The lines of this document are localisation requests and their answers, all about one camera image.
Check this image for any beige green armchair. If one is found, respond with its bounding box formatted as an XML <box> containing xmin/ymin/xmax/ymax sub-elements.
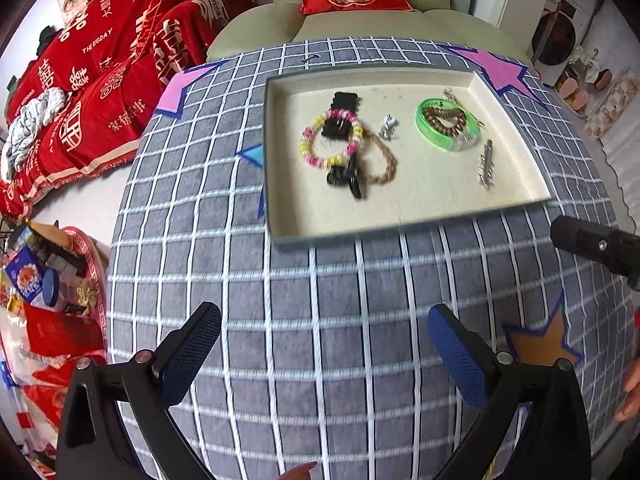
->
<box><xmin>207</xmin><ymin>0</ymin><xmax>531</xmax><ymax>61</ymax></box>

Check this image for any brown star sticker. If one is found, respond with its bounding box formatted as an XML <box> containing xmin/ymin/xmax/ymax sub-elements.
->
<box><xmin>502</xmin><ymin>292</ymin><xmax>583</xmax><ymax>368</ymax></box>

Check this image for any white appliance with dark door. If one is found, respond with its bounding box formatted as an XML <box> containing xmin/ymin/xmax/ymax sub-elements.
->
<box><xmin>530</xmin><ymin>0</ymin><xmax>608</xmax><ymax>86</ymax></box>

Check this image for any patterned beige box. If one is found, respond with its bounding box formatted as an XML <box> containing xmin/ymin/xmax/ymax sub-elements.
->
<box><xmin>582</xmin><ymin>67</ymin><xmax>640</xmax><ymax>138</ymax></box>

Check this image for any pink yellow bead bracelet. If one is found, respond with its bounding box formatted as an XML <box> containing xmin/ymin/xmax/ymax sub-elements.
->
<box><xmin>300</xmin><ymin>107</ymin><xmax>363</xmax><ymax>171</ymax></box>

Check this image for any black claw hair clip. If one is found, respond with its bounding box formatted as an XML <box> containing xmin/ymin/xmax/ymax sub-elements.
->
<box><xmin>325</xmin><ymin>152</ymin><xmax>368</xmax><ymax>201</ymax></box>

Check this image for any round red tray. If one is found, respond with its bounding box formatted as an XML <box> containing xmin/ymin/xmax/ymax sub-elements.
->
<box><xmin>0</xmin><ymin>225</ymin><xmax>110</xmax><ymax>366</ymax></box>

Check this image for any person's right hand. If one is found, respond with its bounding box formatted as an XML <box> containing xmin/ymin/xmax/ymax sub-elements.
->
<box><xmin>615</xmin><ymin>360</ymin><xmax>640</xmax><ymax>423</ymax></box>

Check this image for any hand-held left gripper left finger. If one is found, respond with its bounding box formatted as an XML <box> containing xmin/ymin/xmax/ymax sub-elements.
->
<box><xmin>55</xmin><ymin>301</ymin><xmax>222</xmax><ymax>480</ymax></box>

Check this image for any blue printed box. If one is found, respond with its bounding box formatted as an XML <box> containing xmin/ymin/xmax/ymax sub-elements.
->
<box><xmin>5</xmin><ymin>250</ymin><xmax>48</xmax><ymax>308</ymax></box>

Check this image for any brown braided bracelet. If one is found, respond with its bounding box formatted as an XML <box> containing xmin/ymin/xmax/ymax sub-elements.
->
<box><xmin>360</xmin><ymin>127</ymin><xmax>398</xmax><ymax>186</ymax></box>

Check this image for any green translucent bracelet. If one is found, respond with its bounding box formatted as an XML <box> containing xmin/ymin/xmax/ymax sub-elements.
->
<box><xmin>416</xmin><ymin>97</ymin><xmax>483</xmax><ymax>153</ymax></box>

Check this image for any pair of pink slippers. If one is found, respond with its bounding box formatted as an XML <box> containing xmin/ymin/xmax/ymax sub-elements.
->
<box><xmin>557</xmin><ymin>72</ymin><xmax>616</xmax><ymax>113</ymax></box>

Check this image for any grey tray with cream lining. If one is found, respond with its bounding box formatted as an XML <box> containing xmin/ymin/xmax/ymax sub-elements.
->
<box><xmin>262</xmin><ymin>66</ymin><xmax>555</xmax><ymax>246</ymax></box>

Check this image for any pink star sticker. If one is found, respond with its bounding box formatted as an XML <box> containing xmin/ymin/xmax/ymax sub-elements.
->
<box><xmin>154</xmin><ymin>60</ymin><xmax>231</xmax><ymax>120</ymax></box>
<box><xmin>440</xmin><ymin>44</ymin><xmax>543</xmax><ymax>103</ymax></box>

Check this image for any blue round lid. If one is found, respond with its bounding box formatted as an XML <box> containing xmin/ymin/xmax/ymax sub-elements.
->
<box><xmin>41</xmin><ymin>267</ymin><xmax>61</xmax><ymax>308</ymax></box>

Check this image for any silver filigree pendant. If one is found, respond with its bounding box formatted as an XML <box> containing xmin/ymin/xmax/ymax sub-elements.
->
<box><xmin>377</xmin><ymin>114</ymin><xmax>401</xmax><ymax>141</ymax></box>

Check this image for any brown wooden bead bracelet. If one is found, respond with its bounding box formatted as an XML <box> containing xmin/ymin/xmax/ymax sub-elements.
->
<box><xmin>425</xmin><ymin>105</ymin><xmax>468</xmax><ymax>137</ymax></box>

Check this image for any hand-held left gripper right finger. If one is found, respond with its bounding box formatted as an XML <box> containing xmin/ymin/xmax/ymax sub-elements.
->
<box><xmin>427</xmin><ymin>303</ymin><xmax>596</xmax><ymax>480</ymax></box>

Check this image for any red printed blanket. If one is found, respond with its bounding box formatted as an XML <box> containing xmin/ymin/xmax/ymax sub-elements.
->
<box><xmin>0</xmin><ymin>0</ymin><xmax>261</xmax><ymax>216</ymax></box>

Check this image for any blue triangle sticker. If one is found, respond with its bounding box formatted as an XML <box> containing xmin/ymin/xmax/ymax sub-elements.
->
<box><xmin>235</xmin><ymin>142</ymin><xmax>266</xmax><ymax>168</ymax></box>

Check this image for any person's left hand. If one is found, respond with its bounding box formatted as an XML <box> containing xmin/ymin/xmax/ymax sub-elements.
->
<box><xmin>280</xmin><ymin>461</ymin><xmax>318</xmax><ymax>480</ymax></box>

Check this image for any red packet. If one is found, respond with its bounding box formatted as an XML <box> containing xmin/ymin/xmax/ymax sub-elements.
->
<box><xmin>22</xmin><ymin>305</ymin><xmax>108</xmax><ymax>361</ymax></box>

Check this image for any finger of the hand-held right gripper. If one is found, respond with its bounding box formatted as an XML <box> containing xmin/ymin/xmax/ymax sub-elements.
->
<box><xmin>550</xmin><ymin>215</ymin><xmax>640</xmax><ymax>291</ymax></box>

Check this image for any grey checked tablecloth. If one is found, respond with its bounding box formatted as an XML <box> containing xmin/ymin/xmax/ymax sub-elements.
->
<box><xmin>106</xmin><ymin>36</ymin><xmax>636</xmax><ymax>480</ymax></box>

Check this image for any small white figurine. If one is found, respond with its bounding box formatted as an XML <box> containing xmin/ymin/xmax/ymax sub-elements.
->
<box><xmin>570</xmin><ymin>47</ymin><xmax>601</xmax><ymax>78</ymax></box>

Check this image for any grey white braided cloth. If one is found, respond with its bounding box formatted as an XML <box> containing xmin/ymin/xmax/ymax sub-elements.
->
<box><xmin>0</xmin><ymin>87</ymin><xmax>68</xmax><ymax>181</ymax></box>

